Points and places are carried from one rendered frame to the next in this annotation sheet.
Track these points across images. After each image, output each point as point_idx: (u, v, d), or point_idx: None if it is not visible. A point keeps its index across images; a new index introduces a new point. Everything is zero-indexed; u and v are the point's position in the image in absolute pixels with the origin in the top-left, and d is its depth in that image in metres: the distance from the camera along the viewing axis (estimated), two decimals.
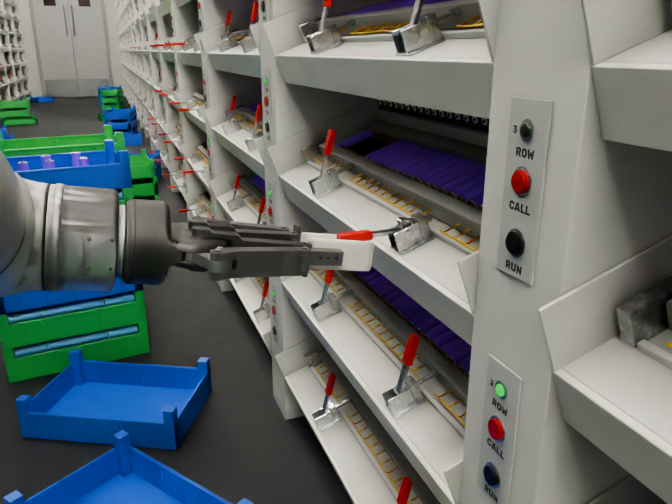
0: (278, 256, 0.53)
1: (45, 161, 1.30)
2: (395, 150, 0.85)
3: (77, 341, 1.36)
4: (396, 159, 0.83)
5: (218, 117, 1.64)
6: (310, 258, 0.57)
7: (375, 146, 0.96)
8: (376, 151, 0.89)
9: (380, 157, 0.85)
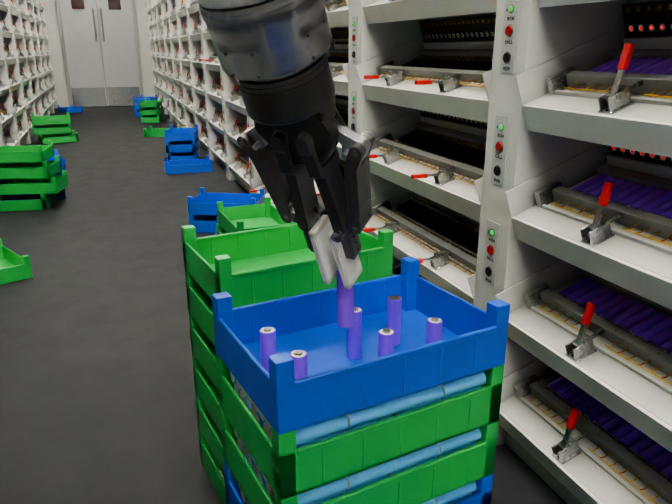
0: (368, 194, 0.54)
1: (355, 320, 0.72)
2: None
3: None
4: None
5: (522, 202, 1.06)
6: (355, 227, 0.57)
7: None
8: None
9: None
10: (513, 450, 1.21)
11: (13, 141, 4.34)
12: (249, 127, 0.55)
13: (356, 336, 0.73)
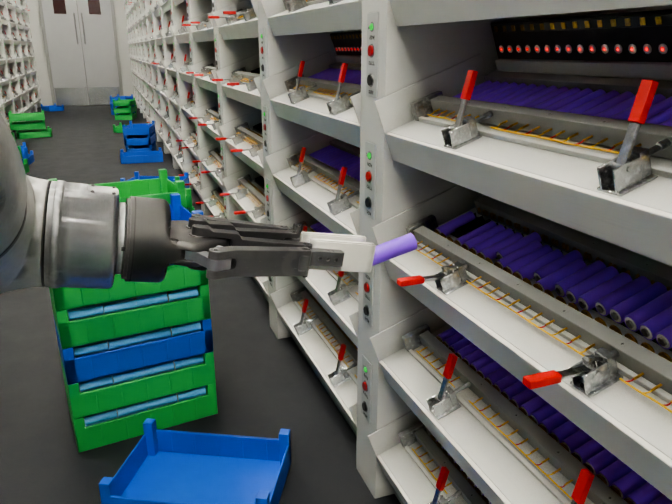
0: None
1: None
2: (518, 250, 0.80)
3: (146, 406, 1.31)
4: (522, 262, 0.78)
5: (279, 164, 1.59)
6: (292, 241, 0.62)
7: None
8: (493, 247, 0.83)
9: (502, 258, 0.80)
10: (293, 340, 1.74)
11: None
12: (207, 268, 0.50)
13: (383, 242, 0.62)
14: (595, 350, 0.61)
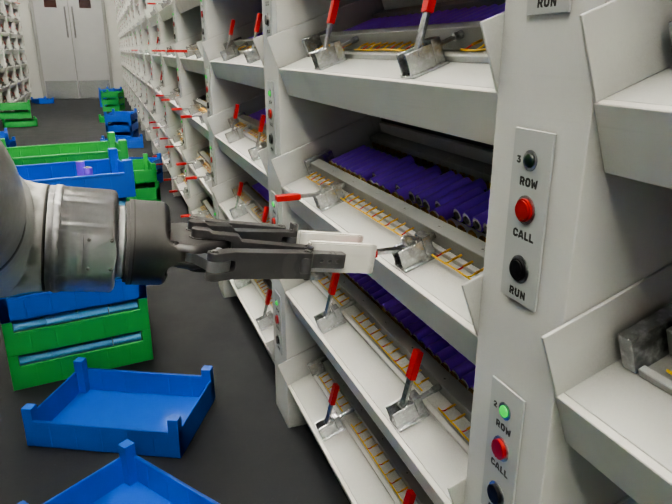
0: (278, 258, 0.53)
1: (345, 161, 0.96)
2: (389, 169, 0.86)
3: (81, 349, 1.37)
4: (389, 178, 0.83)
5: (220, 125, 1.65)
6: (312, 261, 0.56)
7: None
8: (370, 169, 0.89)
9: (374, 176, 0.86)
10: None
11: None
12: None
13: (356, 156, 0.97)
14: None
